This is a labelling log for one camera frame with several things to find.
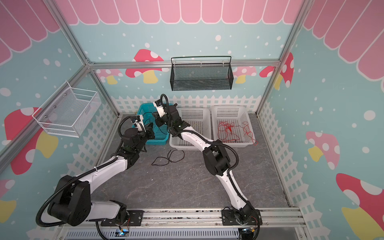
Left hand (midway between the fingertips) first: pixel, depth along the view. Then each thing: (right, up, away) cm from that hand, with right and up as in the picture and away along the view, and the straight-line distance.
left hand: (153, 125), depth 84 cm
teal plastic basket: (-14, +12, +31) cm, 36 cm away
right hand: (-2, +8, +3) cm, 8 cm away
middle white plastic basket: (+27, +5, +31) cm, 41 cm away
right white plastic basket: (+57, +9, +30) cm, 65 cm away
